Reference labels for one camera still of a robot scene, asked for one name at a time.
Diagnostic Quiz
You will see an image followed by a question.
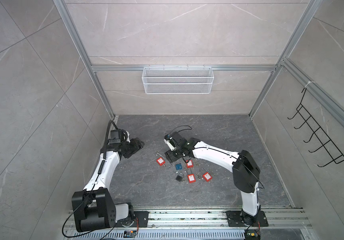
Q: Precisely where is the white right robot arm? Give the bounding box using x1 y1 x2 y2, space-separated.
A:
164 131 264 226

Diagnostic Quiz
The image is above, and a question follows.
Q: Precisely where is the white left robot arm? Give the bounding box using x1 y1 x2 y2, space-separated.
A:
71 120 145 236

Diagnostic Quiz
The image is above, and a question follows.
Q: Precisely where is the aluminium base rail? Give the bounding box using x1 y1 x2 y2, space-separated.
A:
62 206 314 240

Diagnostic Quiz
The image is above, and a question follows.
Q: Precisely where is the blue padlock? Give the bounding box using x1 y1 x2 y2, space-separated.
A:
175 161 183 171

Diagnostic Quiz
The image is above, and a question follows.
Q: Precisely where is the small black padlock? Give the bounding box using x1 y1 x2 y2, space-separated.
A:
176 173 184 182

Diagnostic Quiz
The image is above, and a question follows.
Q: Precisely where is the white wire mesh basket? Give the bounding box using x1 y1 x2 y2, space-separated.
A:
142 67 215 95

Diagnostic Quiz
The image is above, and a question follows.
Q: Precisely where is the black wire hook rack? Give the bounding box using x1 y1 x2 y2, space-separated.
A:
287 88 344 168

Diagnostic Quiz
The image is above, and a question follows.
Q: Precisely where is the red padlock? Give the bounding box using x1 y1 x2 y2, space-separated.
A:
187 168 196 183
200 168 213 182
186 160 194 168
156 152 166 166

